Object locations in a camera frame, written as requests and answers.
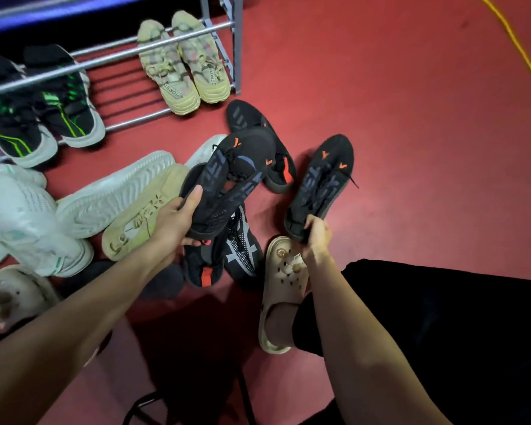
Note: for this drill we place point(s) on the black sneaker orange marks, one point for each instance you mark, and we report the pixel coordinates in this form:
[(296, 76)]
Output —
[(230, 181), (323, 181)]

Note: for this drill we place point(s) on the black sneaker white pattern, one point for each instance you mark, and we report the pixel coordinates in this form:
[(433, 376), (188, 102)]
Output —
[(243, 252)]

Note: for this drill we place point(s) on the person's black trousers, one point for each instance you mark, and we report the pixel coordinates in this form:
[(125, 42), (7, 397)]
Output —
[(447, 327)]

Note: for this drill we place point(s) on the person's right hand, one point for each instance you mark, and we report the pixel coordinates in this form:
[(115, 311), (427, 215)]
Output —
[(316, 241)]

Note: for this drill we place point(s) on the person's right cream clog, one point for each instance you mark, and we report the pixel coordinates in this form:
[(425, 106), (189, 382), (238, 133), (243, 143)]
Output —
[(283, 278)]

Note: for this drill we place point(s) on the dark grey sneaker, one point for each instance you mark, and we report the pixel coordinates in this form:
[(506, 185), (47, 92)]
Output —
[(159, 285)]

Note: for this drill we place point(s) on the person's left cream clog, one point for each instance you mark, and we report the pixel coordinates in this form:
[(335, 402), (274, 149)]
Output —
[(22, 287)]

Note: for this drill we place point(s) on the blue tarp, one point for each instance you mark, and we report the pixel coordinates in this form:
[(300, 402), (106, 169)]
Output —
[(48, 15)]

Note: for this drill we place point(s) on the black sneaker green stripes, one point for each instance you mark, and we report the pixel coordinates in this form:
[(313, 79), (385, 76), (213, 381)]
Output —
[(22, 137), (75, 123)]

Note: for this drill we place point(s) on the white knit sneaker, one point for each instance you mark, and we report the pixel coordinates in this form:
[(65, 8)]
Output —
[(31, 225), (22, 174)]

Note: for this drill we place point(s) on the plain white sneaker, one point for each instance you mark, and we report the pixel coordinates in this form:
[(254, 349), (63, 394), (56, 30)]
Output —
[(203, 152)]

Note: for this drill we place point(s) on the pale yellow sneaker white sole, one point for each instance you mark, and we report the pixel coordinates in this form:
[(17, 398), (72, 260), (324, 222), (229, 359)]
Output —
[(115, 194), (137, 221)]

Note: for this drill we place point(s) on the black sneaker red patch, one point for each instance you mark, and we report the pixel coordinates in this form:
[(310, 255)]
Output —
[(248, 117), (203, 269)]

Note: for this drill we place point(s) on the person's right forearm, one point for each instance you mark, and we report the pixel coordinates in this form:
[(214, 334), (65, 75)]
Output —
[(367, 362)]

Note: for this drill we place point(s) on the black folding stool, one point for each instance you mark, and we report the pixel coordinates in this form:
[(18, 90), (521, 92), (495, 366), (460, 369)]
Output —
[(248, 404)]

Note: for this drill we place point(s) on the person's left forearm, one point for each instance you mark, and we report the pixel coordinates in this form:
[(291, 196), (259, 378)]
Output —
[(71, 331)]

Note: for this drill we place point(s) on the person's left hand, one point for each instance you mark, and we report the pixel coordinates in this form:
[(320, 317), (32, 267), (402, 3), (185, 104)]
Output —
[(174, 225)]

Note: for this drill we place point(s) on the person's cream clog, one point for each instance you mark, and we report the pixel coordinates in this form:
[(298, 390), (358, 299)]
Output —
[(283, 278), (22, 287)]

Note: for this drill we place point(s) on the beige sneaker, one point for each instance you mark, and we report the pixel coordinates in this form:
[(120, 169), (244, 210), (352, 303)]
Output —
[(172, 88), (208, 79)]

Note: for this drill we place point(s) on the grey metal shoe rack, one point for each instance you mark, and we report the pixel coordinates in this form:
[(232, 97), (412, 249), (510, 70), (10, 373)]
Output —
[(238, 48)]

